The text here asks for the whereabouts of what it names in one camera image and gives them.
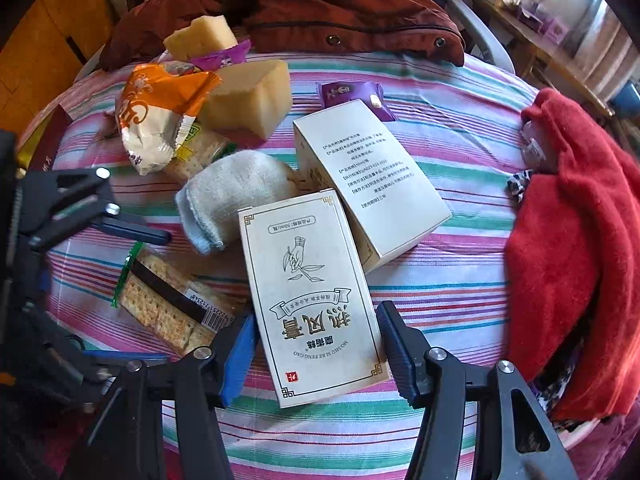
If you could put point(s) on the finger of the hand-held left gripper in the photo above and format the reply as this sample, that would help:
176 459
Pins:
125 360
135 232

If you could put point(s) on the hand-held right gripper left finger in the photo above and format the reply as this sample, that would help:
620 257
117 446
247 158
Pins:
237 360

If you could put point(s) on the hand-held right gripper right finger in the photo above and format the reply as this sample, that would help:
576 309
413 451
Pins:
397 355

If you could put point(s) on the cracker packet with barcode label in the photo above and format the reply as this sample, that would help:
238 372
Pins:
160 300

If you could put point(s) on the white box with line drawing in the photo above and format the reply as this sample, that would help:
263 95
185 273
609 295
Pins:
310 280

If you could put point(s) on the dark red box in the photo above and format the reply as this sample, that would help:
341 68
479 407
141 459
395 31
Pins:
47 145

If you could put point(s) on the white box with text panel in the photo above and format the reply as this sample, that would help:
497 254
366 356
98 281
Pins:
370 185

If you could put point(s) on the large yellow sponge block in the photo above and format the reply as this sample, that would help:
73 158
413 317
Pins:
245 95

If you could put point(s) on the clear cracker packet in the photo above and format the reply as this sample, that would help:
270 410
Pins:
197 160

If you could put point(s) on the grey folded towel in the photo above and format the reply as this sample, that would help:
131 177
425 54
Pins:
235 190

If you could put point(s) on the orange and white snack bag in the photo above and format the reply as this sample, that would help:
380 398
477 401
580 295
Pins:
150 120

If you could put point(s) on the purple snack packet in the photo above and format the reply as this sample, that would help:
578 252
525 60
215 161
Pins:
225 57
345 94

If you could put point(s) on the small yellow sponge block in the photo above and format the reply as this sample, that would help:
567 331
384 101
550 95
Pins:
200 35

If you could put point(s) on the orange wooden cabinet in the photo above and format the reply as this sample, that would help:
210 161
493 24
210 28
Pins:
45 45

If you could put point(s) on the red fleece sweater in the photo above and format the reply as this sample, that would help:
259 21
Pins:
575 235

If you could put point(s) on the grey cloth with label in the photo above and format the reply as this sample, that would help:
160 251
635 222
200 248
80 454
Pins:
535 140

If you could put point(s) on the brown-red padded jacket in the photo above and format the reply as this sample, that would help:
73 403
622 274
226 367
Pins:
325 5

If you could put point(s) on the wooden desk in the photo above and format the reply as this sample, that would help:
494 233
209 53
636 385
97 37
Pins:
555 55

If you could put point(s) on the grey yellow blue armchair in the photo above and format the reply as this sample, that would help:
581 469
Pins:
475 25

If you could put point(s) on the blue bucket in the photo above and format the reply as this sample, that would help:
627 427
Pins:
627 97

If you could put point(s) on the purple storage box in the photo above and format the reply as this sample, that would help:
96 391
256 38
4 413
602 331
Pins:
545 22

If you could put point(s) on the patterned curtain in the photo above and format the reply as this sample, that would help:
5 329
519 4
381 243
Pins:
600 30

